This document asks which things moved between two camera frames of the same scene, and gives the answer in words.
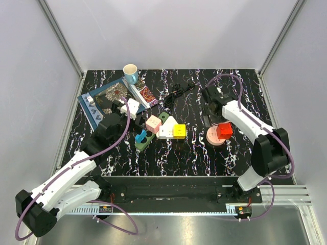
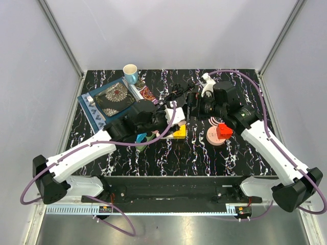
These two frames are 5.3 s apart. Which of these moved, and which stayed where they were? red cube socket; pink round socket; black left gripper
Moved: black left gripper
Stayed: red cube socket; pink round socket
